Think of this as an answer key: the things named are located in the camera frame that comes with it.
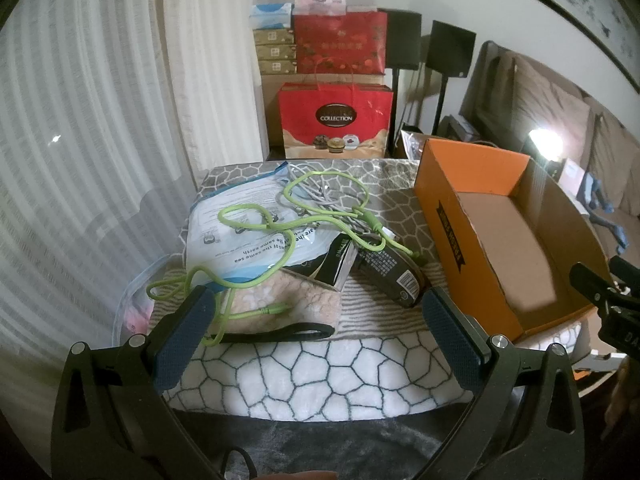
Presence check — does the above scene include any pink tissue pack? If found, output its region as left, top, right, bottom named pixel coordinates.
left=293, top=0, right=348, bottom=15

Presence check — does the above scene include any clear plastic bag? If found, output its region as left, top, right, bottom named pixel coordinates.
left=400, top=129, right=431, bottom=161

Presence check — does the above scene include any brown sofa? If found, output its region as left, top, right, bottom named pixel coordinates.
left=457, top=40, right=640, bottom=261

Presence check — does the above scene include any red and black packet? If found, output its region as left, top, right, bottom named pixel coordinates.
left=350, top=242, right=433, bottom=308

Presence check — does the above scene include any red gift bag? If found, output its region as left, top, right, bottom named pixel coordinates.
left=278, top=67, right=394, bottom=159

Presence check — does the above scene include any black speaker stand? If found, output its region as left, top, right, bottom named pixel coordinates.
left=431, top=77, right=448, bottom=136
left=390, top=67, right=403, bottom=158

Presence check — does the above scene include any orange cardboard box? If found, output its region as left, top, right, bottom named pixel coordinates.
left=412, top=137, right=618, bottom=341

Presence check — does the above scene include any grey cable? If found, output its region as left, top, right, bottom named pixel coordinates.
left=280, top=160, right=396, bottom=241

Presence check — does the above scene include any green braided cable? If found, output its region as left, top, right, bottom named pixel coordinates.
left=146, top=172, right=426, bottom=346

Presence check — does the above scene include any white sheer curtain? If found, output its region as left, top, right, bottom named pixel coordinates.
left=0, top=0, right=201, bottom=411

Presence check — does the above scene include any small black white box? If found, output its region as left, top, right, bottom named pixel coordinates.
left=305, top=232, right=371, bottom=293

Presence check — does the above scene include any beige fluffy cloth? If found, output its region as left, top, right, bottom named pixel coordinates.
left=215, top=267, right=343, bottom=341

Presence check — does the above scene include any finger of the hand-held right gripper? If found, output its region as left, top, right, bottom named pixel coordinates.
left=569, top=261, right=617, bottom=307
left=607, top=254, right=640, bottom=282

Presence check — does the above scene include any red gift box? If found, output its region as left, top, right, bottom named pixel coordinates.
left=292, top=10, right=388, bottom=75

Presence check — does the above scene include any white thick curtain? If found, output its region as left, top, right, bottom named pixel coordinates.
left=155, top=0, right=271, bottom=186

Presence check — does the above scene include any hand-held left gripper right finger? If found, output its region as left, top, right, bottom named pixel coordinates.
left=421, top=287, right=588, bottom=480

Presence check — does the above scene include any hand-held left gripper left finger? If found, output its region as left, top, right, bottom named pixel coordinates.
left=50, top=285, right=226, bottom=480

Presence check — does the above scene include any blue tissue pack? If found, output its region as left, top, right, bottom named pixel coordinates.
left=248, top=3, right=293, bottom=30

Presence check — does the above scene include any pink white box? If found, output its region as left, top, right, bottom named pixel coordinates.
left=555, top=157, right=586, bottom=201

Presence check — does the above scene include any lit lantern lamp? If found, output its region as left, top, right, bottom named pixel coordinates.
left=522, top=127, right=566, bottom=176

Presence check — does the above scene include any white printed plastic bag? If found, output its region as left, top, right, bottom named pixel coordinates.
left=182, top=172, right=351, bottom=291

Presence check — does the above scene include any grey plush blanket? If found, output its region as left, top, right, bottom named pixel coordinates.
left=165, top=400, right=481, bottom=480

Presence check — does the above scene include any clear plastic container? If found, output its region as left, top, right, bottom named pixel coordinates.
left=112, top=255, right=201, bottom=348

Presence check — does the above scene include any gold flat box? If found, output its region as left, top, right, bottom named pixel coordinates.
left=251, top=27, right=296, bottom=46
left=255, top=43, right=297, bottom=61
left=258, top=59, right=298, bottom=76

